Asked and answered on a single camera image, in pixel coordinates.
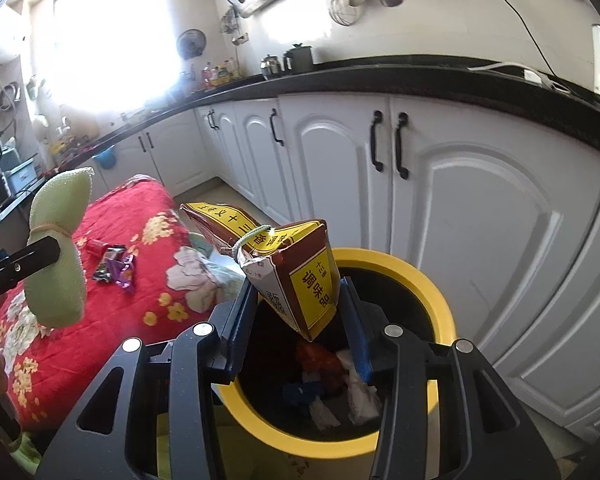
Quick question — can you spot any red plastic bag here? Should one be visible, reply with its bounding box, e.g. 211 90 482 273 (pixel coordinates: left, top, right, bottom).
296 339 347 390

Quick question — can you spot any yellow brown seasoning box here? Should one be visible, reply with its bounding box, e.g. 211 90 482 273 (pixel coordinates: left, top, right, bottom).
181 202 340 342

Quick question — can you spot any green sponge cloth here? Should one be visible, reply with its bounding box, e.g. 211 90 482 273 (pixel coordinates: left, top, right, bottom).
23 168 93 328

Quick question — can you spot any blue rubber glove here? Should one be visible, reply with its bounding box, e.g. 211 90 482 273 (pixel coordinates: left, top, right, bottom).
283 382 322 405

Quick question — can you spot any yellow rimmed trash bin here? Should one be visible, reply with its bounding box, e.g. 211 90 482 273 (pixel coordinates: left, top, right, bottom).
216 248 456 460

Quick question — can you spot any white crumpled tissue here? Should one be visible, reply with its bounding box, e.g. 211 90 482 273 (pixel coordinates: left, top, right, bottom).
309 350 381 432

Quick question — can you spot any red floral tablecloth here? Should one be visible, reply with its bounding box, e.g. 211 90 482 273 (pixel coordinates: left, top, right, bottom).
0 176 244 432

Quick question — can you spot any brown candy bar wrapper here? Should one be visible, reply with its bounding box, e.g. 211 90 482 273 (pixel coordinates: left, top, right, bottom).
92 245 126 283

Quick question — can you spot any purple snack wrapper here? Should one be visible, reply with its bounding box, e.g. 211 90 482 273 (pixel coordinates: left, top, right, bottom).
105 254 136 294

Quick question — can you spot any blue hanging basket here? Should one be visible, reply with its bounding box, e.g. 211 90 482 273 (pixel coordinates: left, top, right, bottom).
94 146 117 170

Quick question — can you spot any condiment bottles group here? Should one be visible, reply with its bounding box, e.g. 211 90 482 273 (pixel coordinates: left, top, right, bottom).
201 58 242 90

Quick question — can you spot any steel kettle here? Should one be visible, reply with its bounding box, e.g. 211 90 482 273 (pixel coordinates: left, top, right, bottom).
260 54 284 80

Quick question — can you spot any black curved countertop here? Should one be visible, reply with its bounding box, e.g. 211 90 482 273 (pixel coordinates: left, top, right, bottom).
0 54 600 241

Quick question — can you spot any black cabinet handle far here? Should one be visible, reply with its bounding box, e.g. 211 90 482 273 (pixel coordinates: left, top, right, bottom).
268 107 286 148

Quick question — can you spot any black cabinet handle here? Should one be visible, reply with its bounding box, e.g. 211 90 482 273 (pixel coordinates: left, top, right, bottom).
394 112 410 180
370 110 384 172
268 107 286 148

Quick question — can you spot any black cabinet handle right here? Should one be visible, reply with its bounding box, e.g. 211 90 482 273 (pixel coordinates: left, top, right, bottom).
394 112 410 180

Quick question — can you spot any black cabinet handle left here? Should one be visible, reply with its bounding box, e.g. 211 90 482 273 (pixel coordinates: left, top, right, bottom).
370 110 384 172

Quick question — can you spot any round wall fan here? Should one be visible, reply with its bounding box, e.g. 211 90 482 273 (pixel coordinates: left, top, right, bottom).
176 28 207 61

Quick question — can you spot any wire mesh skimmer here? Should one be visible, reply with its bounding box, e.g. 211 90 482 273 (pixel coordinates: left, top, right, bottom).
328 0 361 27

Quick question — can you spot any black power cable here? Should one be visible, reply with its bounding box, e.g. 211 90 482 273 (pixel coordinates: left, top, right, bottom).
484 0 562 82

